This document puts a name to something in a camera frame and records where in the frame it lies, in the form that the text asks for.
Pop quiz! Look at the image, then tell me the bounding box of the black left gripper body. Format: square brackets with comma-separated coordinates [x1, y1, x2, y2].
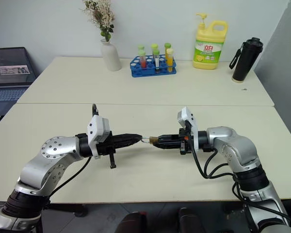
[91, 103, 117, 169]

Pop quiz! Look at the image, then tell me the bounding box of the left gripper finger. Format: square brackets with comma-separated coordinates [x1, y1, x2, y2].
[111, 133, 142, 141]
[112, 139, 141, 149]

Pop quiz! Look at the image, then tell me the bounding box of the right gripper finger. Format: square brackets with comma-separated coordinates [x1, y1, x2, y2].
[153, 141, 181, 150]
[156, 134, 180, 143]

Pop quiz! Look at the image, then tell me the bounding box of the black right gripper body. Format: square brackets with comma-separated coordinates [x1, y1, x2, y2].
[178, 120, 194, 155]

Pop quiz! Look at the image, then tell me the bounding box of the brass padlock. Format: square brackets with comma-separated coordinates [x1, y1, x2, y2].
[140, 136, 159, 146]

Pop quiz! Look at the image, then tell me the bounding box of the blue test tube rack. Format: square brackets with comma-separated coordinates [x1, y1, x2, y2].
[129, 55, 178, 78]

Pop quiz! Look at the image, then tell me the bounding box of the dark rounded shape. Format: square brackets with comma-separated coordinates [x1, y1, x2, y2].
[178, 207, 207, 233]
[116, 211, 148, 233]

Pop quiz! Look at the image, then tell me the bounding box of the green cap tube, red liquid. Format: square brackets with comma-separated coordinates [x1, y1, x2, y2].
[138, 49, 147, 69]

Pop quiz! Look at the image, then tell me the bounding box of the green cap tube, white label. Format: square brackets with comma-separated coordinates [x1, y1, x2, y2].
[152, 49, 161, 72]

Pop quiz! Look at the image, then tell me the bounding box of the white ceramic vase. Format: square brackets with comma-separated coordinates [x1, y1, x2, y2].
[100, 38, 122, 72]

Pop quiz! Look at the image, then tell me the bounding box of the yellow detergent pump bottle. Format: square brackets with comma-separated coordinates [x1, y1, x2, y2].
[193, 13, 229, 70]

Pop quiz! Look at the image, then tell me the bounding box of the dark laptop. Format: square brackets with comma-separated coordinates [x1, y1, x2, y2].
[0, 47, 37, 117]

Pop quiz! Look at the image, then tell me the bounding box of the dried flower bouquet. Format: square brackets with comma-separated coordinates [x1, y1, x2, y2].
[81, 0, 116, 42]

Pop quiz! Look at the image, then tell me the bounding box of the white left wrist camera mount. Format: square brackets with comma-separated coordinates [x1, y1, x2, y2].
[87, 115, 111, 159]

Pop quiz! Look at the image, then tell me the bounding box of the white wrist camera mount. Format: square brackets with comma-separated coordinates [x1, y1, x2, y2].
[177, 106, 199, 151]
[87, 115, 111, 159]

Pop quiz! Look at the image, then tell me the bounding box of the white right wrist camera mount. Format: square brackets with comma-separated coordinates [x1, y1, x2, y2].
[177, 106, 199, 151]

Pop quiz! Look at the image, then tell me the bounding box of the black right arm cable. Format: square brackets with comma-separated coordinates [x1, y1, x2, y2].
[188, 135, 291, 226]

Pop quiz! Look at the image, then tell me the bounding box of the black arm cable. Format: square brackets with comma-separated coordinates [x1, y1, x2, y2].
[188, 135, 291, 226]
[45, 156, 92, 207]

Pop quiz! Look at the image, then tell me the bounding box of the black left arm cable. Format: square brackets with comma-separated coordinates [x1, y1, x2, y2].
[45, 156, 92, 207]

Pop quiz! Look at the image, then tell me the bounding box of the black tumbler with strap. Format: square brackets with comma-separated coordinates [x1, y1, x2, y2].
[229, 37, 264, 83]

